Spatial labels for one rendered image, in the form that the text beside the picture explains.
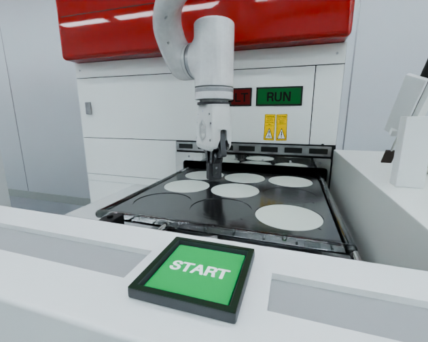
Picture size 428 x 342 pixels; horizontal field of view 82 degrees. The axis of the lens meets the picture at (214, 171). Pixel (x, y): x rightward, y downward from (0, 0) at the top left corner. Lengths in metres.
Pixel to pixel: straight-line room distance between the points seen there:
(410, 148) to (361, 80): 1.89
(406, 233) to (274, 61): 0.53
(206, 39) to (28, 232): 0.43
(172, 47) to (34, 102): 3.10
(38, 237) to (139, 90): 0.65
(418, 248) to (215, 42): 0.45
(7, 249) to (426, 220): 0.33
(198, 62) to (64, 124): 2.82
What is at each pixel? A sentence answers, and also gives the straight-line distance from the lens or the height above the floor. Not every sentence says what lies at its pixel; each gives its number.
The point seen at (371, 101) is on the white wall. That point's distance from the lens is 2.25.
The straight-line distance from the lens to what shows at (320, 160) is 0.70.
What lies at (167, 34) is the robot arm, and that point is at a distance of 0.58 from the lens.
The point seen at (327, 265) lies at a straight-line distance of 0.18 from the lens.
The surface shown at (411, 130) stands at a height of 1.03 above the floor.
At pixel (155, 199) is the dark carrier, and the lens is 0.47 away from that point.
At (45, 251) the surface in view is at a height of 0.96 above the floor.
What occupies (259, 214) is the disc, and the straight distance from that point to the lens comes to 0.39.
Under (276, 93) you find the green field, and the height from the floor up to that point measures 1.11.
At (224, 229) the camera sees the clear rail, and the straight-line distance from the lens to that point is 0.34.
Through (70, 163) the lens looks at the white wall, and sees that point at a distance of 3.31.
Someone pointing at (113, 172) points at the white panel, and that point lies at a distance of 0.93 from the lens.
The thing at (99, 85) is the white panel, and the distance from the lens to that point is 0.93.
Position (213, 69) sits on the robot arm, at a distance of 0.53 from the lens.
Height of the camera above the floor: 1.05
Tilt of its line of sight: 13 degrees down
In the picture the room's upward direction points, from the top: straight up
